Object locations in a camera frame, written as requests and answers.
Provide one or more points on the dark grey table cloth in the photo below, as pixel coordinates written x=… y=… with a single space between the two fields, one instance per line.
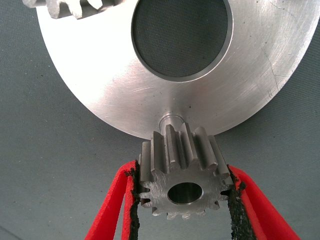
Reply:
x=50 y=125

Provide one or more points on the round metal carrier plate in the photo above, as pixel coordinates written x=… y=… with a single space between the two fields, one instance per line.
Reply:
x=112 y=75

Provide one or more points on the small steel spur gear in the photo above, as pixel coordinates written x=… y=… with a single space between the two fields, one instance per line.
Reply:
x=160 y=190
x=57 y=10

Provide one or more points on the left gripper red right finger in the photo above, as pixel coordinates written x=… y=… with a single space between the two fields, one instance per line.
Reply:
x=262 y=220

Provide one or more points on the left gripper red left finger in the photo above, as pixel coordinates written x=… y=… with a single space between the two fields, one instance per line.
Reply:
x=107 y=212

